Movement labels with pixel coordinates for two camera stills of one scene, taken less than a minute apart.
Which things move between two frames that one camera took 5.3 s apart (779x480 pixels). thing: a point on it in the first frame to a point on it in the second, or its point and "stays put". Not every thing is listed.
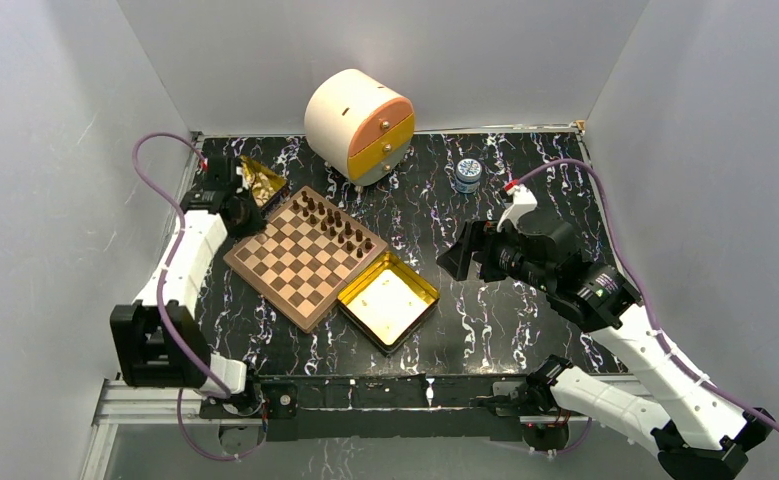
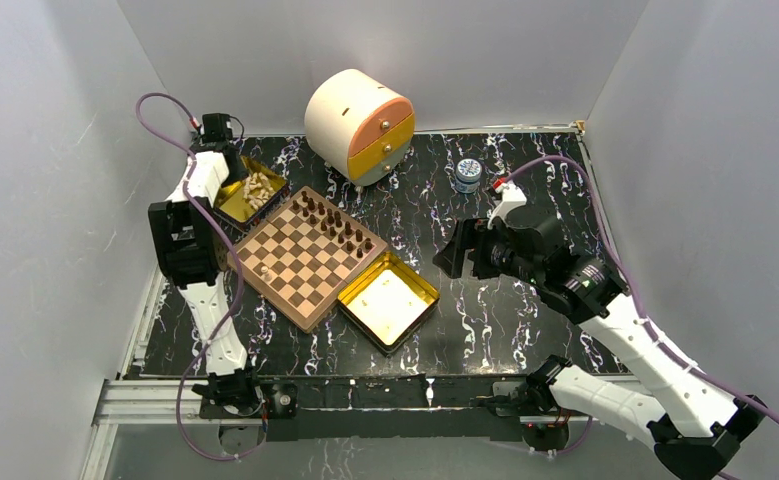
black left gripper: (256, 225) to (241, 174)
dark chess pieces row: (331, 221) stays put
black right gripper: (480, 237) stays put
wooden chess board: (304, 258) stays put
